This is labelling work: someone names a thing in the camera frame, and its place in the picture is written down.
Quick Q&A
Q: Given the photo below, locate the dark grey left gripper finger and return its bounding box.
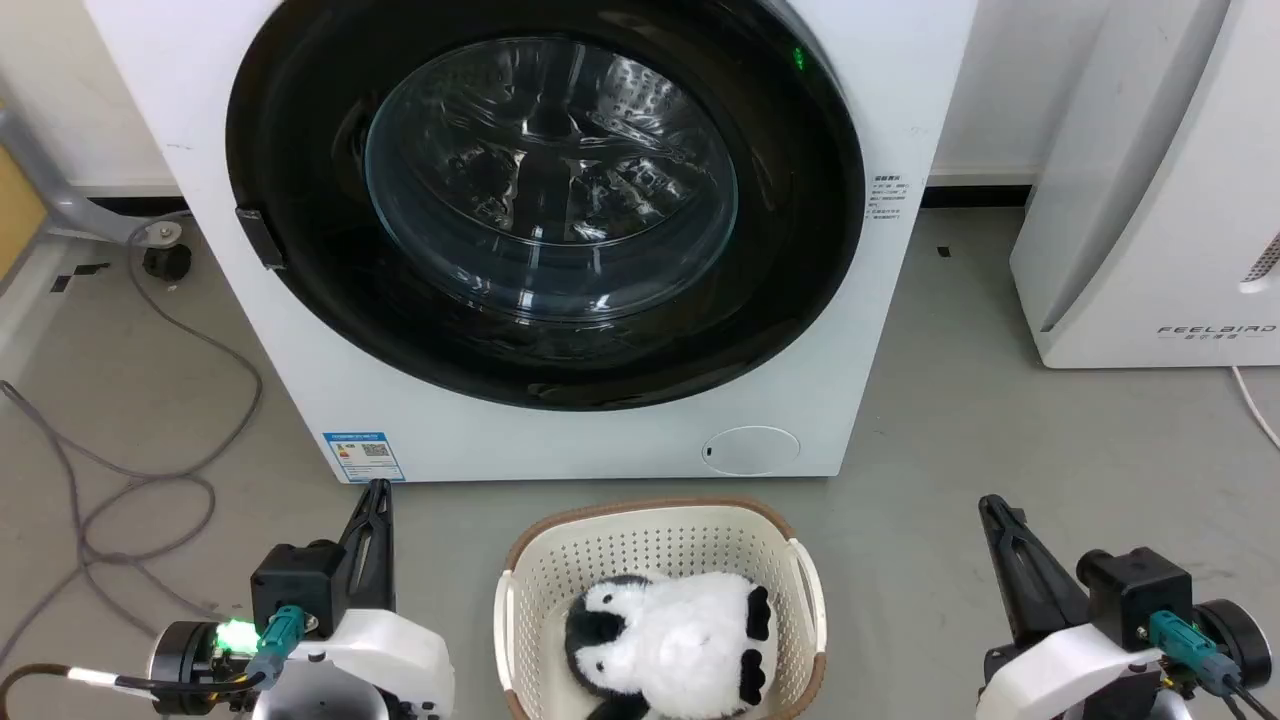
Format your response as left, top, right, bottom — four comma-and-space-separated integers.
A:
335, 490, 373, 613
356, 478, 395, 613

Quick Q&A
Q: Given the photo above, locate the black and white plush toy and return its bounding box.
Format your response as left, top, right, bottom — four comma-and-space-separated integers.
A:
564, 571, 777, 720

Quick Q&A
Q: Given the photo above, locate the cream perforated laundry basket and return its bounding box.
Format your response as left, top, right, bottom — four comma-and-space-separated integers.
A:
493, 498, 829, 720

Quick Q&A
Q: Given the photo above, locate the white front-load washing machine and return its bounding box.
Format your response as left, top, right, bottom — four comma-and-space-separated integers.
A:
82, 0, 979, 485

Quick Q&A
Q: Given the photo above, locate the grey floor cable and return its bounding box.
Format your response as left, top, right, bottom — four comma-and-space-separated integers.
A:
0, 210, 266, 666

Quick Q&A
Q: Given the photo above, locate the black caster wheel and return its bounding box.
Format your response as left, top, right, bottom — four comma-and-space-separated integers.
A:
142, 242, 194, 283

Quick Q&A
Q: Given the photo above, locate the black plastic handle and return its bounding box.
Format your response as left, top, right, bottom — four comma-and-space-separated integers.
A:
235, 206, 287, 271

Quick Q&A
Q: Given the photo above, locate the small text warning sticker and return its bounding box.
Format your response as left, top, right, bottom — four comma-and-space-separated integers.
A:
870, 172, 911, 227

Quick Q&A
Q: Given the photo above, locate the blue energy label sticker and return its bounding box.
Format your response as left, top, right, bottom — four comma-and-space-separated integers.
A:
322, 431, 406, 484

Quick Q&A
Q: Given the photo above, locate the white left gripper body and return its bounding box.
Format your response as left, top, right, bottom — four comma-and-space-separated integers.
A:
148, 607, 457, 720

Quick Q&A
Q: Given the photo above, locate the white Feelbird appliance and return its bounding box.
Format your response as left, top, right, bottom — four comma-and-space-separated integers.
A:
1008, 0, 1280, 370

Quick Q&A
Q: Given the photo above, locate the thin white power cable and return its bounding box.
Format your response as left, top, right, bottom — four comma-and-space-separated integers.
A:
1230, 365, 1280, 451

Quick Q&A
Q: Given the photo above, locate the grey metal frame leg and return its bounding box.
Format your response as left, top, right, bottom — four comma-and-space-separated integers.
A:
0, 100, 187, 247

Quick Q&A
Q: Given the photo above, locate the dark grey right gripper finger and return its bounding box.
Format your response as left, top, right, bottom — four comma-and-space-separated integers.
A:
992, 497, 1093, 635
977, 495, 1051, 649

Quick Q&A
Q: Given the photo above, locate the right gripper teal plug cable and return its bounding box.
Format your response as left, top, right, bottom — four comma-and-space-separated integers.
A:
1148, 610, 1280, 720

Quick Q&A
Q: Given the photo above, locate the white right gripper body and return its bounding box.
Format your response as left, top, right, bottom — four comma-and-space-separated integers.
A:
976, 598, 1273, 720

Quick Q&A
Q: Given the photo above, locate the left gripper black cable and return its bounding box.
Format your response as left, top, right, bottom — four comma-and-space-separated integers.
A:
0, 604, 307, 713

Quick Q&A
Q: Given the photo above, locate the yellow wooden panel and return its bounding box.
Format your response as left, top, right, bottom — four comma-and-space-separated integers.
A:
0, 145, 49, 283

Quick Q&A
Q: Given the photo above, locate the black round washer door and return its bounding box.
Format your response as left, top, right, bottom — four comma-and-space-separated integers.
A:
225, 0, 867, 412

